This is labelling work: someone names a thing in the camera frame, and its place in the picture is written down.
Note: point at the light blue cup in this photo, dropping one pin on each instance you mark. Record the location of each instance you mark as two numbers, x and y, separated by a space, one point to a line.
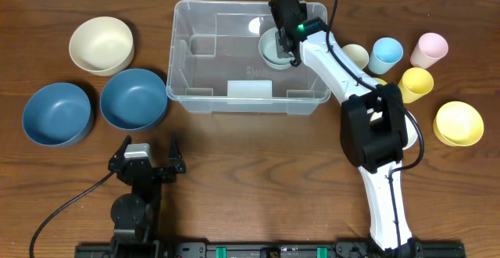
385 54

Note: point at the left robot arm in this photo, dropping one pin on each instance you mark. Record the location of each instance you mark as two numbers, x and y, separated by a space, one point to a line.
135 215

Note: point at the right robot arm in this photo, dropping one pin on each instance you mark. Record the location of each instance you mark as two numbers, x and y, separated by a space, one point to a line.
374 148

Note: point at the yellow small bowl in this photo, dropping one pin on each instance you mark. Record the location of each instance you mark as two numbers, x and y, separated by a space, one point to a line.
458 124

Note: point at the blue bowl near container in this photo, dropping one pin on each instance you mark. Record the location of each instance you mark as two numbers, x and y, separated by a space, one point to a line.
134 100

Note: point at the blue bowl far left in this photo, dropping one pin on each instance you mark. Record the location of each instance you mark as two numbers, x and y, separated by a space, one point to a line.
58 115

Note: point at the light blue small bowl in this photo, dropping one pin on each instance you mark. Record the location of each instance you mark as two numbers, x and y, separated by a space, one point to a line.
272 52

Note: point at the pink cup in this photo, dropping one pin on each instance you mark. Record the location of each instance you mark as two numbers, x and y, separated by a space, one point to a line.
430 48

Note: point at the cream small bowl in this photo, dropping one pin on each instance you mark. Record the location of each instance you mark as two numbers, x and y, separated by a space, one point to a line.
410 129

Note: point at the cream cup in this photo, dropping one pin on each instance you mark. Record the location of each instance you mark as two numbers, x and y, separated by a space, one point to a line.
357 54

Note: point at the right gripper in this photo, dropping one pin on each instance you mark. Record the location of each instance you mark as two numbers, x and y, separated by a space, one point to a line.
283 48

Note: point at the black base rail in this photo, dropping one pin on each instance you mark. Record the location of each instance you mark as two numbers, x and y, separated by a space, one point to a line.
345 249

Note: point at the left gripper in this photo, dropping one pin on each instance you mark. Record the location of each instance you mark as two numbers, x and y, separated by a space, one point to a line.
164 172

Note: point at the yellow cup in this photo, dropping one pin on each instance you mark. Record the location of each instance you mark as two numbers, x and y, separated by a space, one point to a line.
381 81
415 83

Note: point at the clear plastic storage container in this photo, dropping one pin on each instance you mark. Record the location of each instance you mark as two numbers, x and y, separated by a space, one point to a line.
215 64

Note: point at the cream large bowl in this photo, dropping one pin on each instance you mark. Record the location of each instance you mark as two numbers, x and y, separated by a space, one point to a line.
102 46

